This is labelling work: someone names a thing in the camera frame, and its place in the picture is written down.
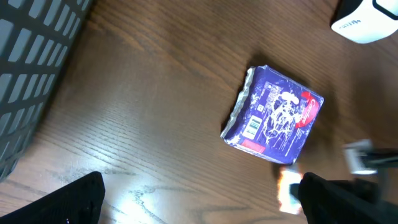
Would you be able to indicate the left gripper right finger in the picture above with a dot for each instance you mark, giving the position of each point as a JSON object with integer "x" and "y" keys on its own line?
{"x": 343, "y": 201}

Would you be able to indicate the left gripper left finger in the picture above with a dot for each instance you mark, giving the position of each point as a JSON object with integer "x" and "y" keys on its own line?
{"x": 78, "y": 202}

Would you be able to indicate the small orange snack packet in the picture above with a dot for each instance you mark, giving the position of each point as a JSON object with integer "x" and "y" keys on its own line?
{"x": 288, "y": 182}

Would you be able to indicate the purple snack box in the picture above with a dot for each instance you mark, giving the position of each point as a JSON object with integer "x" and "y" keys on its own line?
{"x": 272, "y": 116}

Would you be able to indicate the white barcode scanner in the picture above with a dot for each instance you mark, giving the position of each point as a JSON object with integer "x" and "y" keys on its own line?
{"x": 365, "y": 21}

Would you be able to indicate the grey plastic mesh basket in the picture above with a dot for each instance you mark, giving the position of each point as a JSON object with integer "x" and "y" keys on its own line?
{"x": 36, "y": 37}

